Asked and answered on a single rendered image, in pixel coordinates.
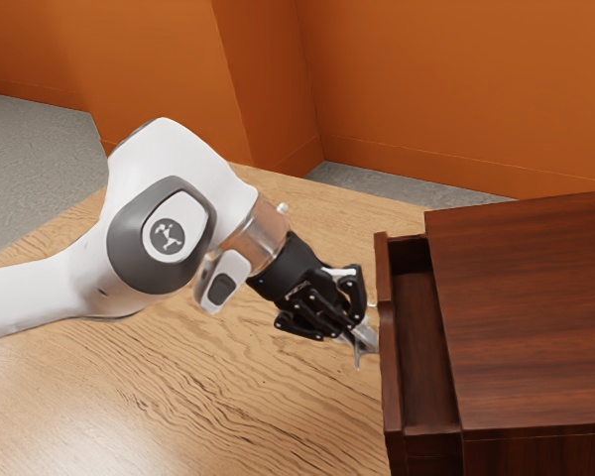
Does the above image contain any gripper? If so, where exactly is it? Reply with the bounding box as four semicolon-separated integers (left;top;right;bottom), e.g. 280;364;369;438
245;231;380;372

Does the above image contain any brown wooden drawer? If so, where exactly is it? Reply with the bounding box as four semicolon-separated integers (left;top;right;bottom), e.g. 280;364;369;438
352;230;465;476

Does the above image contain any brown wooden cabinet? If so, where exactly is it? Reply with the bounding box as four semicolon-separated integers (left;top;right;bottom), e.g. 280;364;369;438
382;187;595;476

